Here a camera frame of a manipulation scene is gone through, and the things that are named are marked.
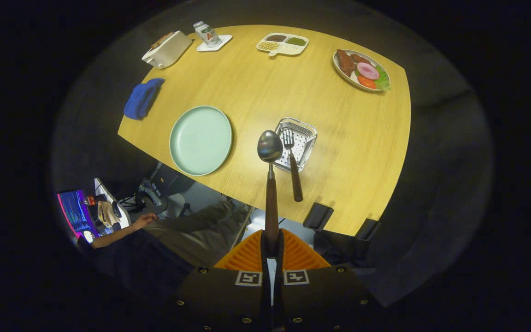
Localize pale green plate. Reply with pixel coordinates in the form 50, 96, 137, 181
169, 106, 233, 177

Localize fork with wooden handle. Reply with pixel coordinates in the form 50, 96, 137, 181
282, 129, 304, 202

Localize white toaster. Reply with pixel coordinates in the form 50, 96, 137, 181
142, 30, 193, 70

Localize person's dark shirt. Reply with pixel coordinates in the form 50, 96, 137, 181
79, 228, 197, 300

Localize white labelled bottle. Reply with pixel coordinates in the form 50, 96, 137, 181
193, 21, 223, 48

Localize tan cloth item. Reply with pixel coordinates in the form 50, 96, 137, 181
97, 201, 122, 227

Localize computer monitor with purple screen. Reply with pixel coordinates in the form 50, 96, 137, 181
57, 189, 101, 241

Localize white plate with food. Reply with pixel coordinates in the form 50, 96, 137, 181
332, 49, 391, 92

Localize black table bracket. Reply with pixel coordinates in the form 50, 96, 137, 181
303, 202, 334, 230
355, 218, 381, 241

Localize person's grey trousers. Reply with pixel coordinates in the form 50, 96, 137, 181
143, 199, 252, 268

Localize spoon with wooden handle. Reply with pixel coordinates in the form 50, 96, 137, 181
257, 130, 284, 256

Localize dark floor equipment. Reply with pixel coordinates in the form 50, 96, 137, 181
132, 162, 197, 217

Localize white divided dish with beans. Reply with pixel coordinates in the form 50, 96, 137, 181
256, 32, 310, 57

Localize toast slice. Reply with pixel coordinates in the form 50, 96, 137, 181
150, 31, 175, 50

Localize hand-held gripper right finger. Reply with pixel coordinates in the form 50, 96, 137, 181
275, 228, 372, 332

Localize metal wire basket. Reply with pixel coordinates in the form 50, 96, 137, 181
273, 117, 318, 173

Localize white square coaster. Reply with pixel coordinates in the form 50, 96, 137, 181
196, 34, 233, 52

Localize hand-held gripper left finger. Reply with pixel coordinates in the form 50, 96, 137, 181
176, 229, 271, 332

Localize white side desk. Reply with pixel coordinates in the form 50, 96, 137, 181
94, 178, 131, 230

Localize blue folded towel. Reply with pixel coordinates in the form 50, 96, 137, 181
124, 78, 165, 121

